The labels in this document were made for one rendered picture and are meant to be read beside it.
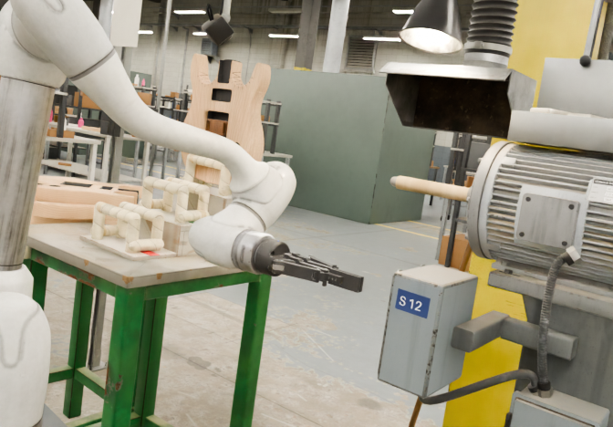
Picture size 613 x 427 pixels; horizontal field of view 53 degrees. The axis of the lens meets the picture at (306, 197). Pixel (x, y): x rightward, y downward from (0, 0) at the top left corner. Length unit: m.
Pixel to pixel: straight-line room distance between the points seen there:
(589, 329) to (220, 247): 0.73
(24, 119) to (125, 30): 1.88
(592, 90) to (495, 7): 0.28
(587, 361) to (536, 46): 1.32
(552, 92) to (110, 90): 0.91
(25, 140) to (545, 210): 0.99
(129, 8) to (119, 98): 1.97
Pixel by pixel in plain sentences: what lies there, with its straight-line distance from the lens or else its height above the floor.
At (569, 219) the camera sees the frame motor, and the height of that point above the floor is 1.25.
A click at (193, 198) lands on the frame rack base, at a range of 1.99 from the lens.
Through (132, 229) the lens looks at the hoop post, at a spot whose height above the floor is 1.01.
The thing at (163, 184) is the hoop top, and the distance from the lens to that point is 1.89.
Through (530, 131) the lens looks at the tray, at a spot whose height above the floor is 1.40.
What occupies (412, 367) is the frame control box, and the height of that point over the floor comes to 0.97.
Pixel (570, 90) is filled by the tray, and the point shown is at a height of 1.50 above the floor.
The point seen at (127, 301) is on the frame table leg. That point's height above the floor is 0.86.
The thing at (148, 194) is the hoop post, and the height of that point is 1.08.
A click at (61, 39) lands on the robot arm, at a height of 1.44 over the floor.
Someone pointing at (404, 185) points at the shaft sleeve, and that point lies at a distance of 1.45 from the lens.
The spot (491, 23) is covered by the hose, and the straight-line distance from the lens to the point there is 1.47.
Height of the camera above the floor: 1.34
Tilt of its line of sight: 6 degrees down
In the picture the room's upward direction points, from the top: 8 degrees clockwise
